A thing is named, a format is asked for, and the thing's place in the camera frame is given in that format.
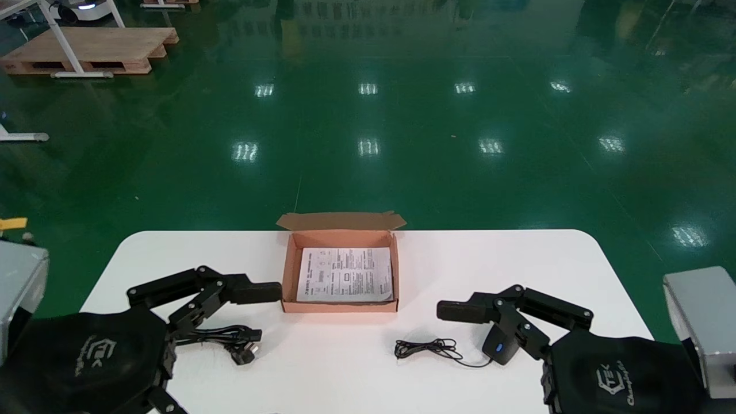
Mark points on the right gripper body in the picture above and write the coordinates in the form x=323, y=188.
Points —
x=621, y=379

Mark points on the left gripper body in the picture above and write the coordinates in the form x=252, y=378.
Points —
x=86, y=362

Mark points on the small wooden pallet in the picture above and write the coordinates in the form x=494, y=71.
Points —
x=169, y=3

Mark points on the large wooden pallet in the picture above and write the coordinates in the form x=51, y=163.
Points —
x=98, y=46

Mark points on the yellow tag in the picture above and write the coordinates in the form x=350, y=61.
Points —
x=11, y=223

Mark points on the white printed instruction sheet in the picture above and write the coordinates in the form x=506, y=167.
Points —
x=345, y=275

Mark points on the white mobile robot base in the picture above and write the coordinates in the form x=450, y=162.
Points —
x=86, y=8

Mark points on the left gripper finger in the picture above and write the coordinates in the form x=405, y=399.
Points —
x=256, y=292
x=167, y=402

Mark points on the white metal table frame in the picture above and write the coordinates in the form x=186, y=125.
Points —
x=62, y=40

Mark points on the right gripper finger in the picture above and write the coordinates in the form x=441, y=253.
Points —
x=460, y=310

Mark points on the brown cardboard storage box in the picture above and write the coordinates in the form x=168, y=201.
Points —
x=339, y=237

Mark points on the white metal floor foot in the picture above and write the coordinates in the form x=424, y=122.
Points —
x=23, y=137

